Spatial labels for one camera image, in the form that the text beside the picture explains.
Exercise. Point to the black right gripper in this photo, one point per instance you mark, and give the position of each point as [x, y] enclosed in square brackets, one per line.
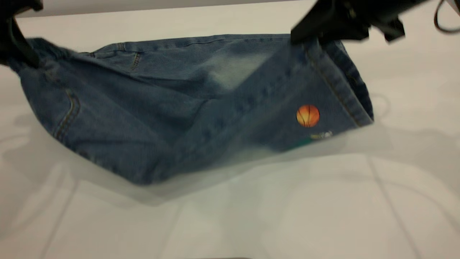
[345, 18]

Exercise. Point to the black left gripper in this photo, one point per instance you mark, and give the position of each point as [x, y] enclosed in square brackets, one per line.
[18, 5]

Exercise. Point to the blue denim kids pants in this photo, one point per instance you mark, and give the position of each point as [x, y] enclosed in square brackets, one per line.
[143, 118]

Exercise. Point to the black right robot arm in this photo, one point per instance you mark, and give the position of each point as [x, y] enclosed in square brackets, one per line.
[395, 7]

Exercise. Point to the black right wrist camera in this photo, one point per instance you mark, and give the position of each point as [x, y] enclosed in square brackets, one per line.
[394, 30]

